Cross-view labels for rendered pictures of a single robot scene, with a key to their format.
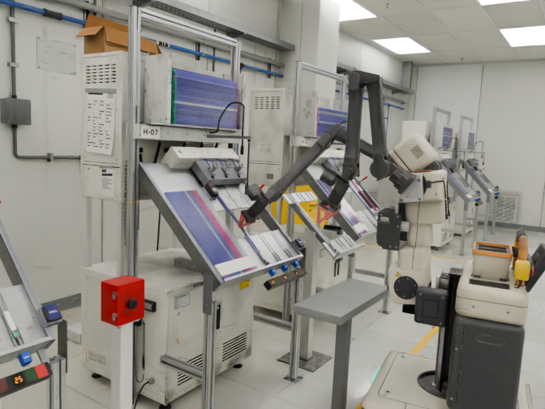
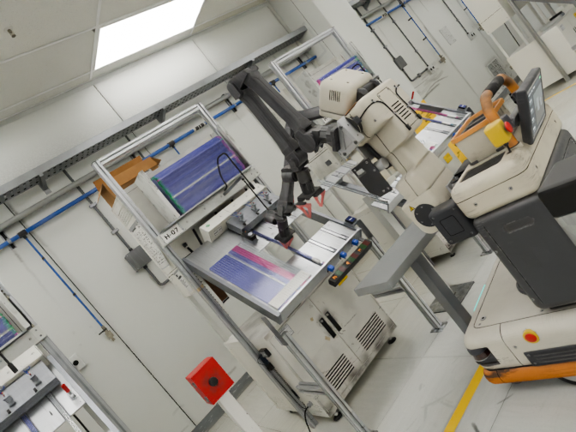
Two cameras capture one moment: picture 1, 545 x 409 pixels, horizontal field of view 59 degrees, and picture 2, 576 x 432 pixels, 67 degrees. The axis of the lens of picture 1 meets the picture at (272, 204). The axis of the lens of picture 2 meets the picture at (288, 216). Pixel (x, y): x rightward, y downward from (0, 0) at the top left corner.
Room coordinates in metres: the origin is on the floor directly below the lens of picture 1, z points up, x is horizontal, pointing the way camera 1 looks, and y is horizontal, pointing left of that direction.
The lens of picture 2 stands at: (0.33, -0.90, 1.18)
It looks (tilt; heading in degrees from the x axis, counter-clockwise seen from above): 4 degrees down; 24
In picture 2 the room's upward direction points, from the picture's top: 39 degrees counter-clockwise
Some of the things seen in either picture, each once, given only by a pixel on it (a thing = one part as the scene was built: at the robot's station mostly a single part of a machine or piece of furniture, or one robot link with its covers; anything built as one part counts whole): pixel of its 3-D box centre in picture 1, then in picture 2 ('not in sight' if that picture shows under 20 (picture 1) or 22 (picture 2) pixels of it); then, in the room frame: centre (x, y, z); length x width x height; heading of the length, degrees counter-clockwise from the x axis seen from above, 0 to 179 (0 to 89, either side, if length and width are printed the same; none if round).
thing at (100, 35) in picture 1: (146, 44); (143, 165); (2.68, 0.72, 1.82); 0.68 x 0.30 x 0.20; 147
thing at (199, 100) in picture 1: (199, 101); (199, 175); (2.60, 0.41, 1.52); 0.51 x 0.13 x 0.27; 147
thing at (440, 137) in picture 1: (429, 178); (524, 11); (6.80, -2.20, 0.95); 1.36 x 0.82 x 1.90; 57
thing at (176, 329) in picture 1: (170, 318); (310, 339); (2.62, 0.54, 0.31); 0.70 x 0.65 x 0.62; 147
